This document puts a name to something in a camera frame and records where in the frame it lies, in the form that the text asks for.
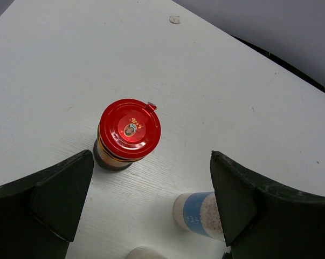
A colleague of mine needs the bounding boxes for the red lid sauce jar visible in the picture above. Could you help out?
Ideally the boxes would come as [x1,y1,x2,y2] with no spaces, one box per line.
[93,99,161,171]

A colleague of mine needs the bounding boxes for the white granule shaker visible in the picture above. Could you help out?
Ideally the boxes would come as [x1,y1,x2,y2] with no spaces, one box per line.
[125,246,167,259]

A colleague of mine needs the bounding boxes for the small tape scrap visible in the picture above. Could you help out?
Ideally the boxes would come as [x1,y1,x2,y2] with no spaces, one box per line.
[169,16,181,24]

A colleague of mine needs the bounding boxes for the blue label salt shaker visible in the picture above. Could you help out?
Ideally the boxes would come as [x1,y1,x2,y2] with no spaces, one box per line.
[172,192,224,241]

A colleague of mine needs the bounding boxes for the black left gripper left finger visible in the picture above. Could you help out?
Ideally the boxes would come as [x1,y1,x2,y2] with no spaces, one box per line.
[0,149,94,258]

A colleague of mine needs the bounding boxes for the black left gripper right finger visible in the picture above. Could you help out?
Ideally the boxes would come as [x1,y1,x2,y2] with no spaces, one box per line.
[210,151,325,258]

